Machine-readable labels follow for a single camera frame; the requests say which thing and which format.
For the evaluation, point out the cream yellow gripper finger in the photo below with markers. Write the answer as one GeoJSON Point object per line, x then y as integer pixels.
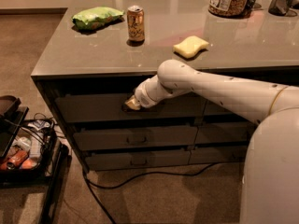
{"type": "Point", "coordinates": [132, 104]}

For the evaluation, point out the grey drawer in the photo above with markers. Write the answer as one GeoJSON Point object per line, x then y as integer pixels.
{"type": "Point", "coordinates": [224, 132]}
{"type": "Point", "coordinates": [132, 160]}
{"type": "Point", "coordinates": [214, 109]}
{"type": "Point", "coordinates": [162, 136]}
{"type": "Point", "coordinates": [108, 107]}
{"type": "Point", "coordinates": [218, 154]}

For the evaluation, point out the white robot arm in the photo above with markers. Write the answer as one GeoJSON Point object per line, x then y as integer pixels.
{"type": "Point", "coordinates": [270, 186]}

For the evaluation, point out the grey drawer cabinet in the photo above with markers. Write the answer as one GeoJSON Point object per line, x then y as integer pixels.
{"type": "Point", "coordinates": [261, 46]}

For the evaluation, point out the yellow sponge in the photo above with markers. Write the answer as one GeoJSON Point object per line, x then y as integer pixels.
{"type": "Point", "coordinates": [190, 46]}

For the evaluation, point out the orange soda can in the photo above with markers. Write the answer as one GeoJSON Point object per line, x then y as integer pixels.
{"type": "Point", "coordinates": [135, 21]}

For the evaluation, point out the green chip bag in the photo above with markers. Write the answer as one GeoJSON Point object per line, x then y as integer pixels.
{"type": "Point", "coordinates": [96, 17]}

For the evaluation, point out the black cart with clutter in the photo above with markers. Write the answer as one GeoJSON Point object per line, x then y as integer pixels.
{"type": "Point", "coordinates": [33, 163]}

